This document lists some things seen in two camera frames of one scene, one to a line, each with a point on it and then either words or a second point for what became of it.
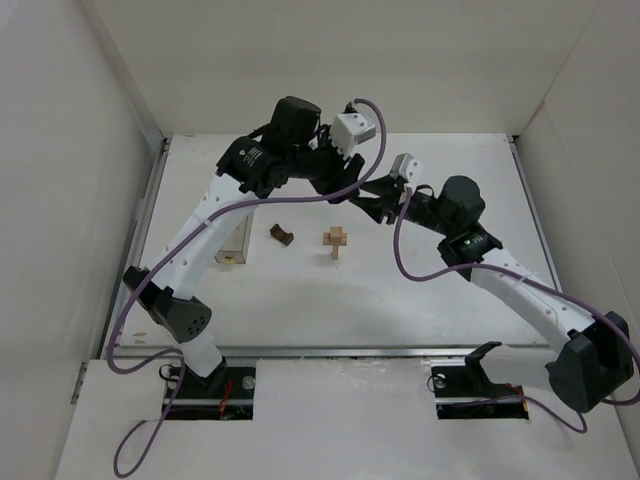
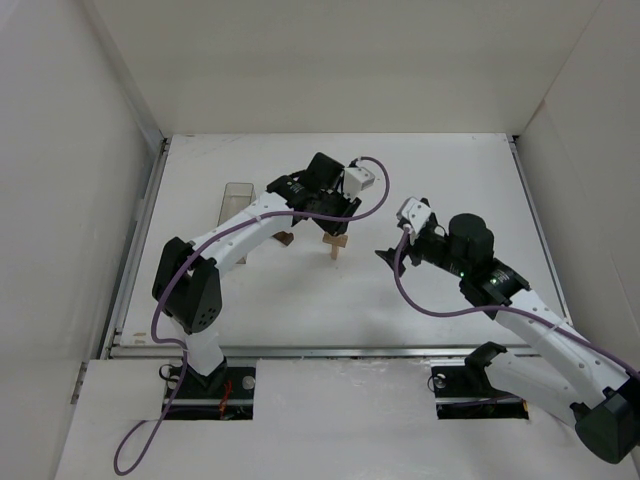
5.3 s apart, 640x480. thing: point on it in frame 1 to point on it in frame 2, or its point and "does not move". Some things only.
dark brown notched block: [281, 235] does not move
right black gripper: [393, 198] to [413, 249]
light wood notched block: [335, 240] does not move
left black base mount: [227, 393] does not move
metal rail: [337, 353] does not move
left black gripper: [345, 176] to [338, 214]
